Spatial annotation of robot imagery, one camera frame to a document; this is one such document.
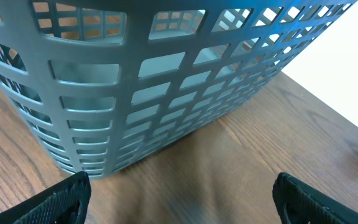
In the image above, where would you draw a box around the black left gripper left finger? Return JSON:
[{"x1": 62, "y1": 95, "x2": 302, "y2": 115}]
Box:
[{"x1": 0, "y1": 171, "x2": 91, "y2": 224}]

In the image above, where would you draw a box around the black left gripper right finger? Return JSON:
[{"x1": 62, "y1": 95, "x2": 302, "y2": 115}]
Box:
[{"x1": 272, "y1": 172, "x2": 358, "y2": 224}]

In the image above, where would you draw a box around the grey plastic shopping basket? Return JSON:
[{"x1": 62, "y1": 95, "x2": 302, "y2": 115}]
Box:
[{"x1": 0, "y1": 0, "x2": 354, "y2": 179}]

